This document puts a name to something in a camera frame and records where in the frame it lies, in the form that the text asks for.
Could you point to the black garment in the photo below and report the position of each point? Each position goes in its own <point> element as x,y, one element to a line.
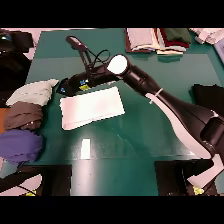
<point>210,98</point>

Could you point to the pale green garment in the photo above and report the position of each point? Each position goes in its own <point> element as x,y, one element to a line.
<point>31,92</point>

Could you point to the white shirt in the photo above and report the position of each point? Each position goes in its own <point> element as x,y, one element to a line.
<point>91,107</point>

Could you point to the dark green garment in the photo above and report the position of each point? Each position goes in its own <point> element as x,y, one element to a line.
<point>178,34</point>

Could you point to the cream garment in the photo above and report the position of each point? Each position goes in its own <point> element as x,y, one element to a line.
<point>169,51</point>

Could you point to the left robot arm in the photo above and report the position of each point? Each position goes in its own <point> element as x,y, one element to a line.
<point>50,180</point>

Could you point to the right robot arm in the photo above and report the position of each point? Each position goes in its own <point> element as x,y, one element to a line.
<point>173,103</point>

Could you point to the white garment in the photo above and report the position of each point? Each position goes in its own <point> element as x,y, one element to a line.
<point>208,34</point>

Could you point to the dark red garment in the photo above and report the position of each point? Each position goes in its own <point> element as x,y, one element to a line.
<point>173,44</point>

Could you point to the purple garment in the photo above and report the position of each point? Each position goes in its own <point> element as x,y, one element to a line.
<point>20,145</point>

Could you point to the grey-brown garment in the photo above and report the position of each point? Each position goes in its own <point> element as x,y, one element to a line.
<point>23,115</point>

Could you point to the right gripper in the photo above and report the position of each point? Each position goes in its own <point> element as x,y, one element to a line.
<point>78,84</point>

